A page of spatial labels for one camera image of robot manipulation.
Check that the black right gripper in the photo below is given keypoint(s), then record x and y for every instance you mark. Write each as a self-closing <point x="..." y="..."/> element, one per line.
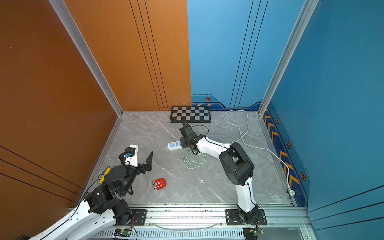
<point x="182" y="142"/>

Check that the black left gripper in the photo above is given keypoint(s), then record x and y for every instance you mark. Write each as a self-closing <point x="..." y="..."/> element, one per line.
<point x="149" y="166"/>

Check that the white blue power strip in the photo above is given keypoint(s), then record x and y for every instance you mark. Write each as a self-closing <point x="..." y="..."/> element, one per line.
<point x="173" y="146"/>

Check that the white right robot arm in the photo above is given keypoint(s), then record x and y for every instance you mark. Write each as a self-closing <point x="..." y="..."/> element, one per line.
<point x="236" y="164"/>

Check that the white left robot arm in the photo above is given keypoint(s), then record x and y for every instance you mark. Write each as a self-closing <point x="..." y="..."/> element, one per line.
<point x="103" y="207"/>

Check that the red electric shaver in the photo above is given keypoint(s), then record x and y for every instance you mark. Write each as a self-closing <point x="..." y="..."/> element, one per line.
<point x="159" y="184"/>

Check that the black grey checkerboard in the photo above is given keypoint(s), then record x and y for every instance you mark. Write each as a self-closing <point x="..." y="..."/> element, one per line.
<point x="190" y="114"/>

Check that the green circuit board left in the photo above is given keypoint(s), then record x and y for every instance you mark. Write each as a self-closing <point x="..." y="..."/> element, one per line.
<point x="126" y="233"/>

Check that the green circuit board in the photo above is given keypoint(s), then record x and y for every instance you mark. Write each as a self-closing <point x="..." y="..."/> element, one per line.
<point x="254" y="233"/>
<point x="126" y="233"/>

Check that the green circuit board right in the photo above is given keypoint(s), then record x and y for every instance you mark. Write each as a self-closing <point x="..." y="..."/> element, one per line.
<point x="254" y="233"/>

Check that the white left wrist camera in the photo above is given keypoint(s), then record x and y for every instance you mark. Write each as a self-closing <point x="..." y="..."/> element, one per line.
<point x="129" y="157"/>

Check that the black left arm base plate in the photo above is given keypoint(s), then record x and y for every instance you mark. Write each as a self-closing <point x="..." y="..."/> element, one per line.
<point x="137" y="217"/>

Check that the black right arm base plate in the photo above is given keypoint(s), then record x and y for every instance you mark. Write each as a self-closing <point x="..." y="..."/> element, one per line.
<point x="238" y="217"/>

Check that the aluminium front rail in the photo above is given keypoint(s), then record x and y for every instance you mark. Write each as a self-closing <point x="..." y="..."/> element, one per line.
<point x="208" y="222"/>

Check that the aluminium corner post right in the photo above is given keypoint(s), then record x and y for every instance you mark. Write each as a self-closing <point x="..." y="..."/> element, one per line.
<point x="292" y="43"/>

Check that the aluminium corner post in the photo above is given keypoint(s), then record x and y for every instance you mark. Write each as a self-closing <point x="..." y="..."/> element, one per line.
<point x="74" y="32"/>
<point x="292" y="43"/>

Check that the aluminium corner post left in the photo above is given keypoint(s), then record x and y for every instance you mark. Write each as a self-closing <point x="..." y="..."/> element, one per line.
<point x="74" y="32"/>

